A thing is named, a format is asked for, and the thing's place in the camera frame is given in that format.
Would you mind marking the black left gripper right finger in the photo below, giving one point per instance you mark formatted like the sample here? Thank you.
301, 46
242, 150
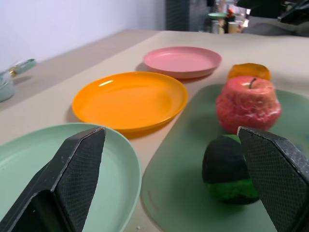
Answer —
277, 178

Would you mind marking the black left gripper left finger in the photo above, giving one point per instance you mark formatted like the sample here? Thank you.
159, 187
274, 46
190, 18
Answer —
72, 174

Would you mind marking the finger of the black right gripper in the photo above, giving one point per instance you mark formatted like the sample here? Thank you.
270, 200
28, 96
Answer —
293, 13

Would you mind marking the light green round plate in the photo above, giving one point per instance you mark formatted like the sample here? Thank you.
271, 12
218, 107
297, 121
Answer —
116, 176

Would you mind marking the green fruit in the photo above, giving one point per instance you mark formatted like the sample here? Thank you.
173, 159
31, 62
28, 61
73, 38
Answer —
227, 169

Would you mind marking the orange fruit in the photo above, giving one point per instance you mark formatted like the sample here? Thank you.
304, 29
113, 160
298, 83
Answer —
249, 70

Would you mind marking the orange round plate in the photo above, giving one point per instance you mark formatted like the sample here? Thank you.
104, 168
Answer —
130, 101

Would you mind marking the pink round plate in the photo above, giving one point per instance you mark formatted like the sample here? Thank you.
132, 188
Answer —
182, 61

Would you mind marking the yellow jar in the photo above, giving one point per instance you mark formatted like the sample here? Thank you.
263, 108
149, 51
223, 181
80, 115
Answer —
233, 27

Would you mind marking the small green bowl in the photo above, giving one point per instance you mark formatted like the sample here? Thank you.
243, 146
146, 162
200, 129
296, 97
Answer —
216, 15

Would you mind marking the red apple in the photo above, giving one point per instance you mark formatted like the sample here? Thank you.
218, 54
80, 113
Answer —
248, 104

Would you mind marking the green oblong tray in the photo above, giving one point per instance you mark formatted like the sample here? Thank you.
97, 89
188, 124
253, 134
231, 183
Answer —
178, 174

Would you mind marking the pale green container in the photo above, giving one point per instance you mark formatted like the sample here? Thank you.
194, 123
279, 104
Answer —
5, 88

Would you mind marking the dark mesh chair back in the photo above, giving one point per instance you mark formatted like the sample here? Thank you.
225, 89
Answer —
176, 15

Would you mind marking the pale green lid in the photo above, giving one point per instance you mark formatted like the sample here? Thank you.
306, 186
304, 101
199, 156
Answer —
25, 64

